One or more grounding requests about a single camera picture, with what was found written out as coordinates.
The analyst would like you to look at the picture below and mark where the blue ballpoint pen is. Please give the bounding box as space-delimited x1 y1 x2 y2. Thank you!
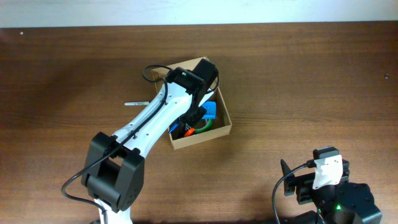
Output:
169 123 180 134

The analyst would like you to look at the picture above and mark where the green tape roll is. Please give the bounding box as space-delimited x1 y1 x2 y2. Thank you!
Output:
194 119 213 134

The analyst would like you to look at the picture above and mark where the blue plastic case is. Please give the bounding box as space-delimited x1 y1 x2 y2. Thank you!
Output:
199 101 216 119

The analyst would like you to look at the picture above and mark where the brown cardboard box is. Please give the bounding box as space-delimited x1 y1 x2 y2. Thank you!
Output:
150 57 232 150

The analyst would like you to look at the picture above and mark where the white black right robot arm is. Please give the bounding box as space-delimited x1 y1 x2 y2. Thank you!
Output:
279 160 382 224

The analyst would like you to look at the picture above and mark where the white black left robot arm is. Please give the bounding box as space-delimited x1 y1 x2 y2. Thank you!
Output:
81 58 219 223

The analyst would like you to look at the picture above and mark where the black white marker pen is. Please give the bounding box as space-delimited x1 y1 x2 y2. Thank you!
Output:
124 101 150 106

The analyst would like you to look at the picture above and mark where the black right camera cable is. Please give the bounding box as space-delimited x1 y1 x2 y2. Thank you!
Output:
271 159 318 224

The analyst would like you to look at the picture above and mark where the black camera cable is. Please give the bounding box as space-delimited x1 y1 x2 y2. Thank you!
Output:
60 64 220 224
271 159 318 224

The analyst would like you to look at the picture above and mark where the black left camera cable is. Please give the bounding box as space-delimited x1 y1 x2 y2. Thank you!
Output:
60 64 220 224

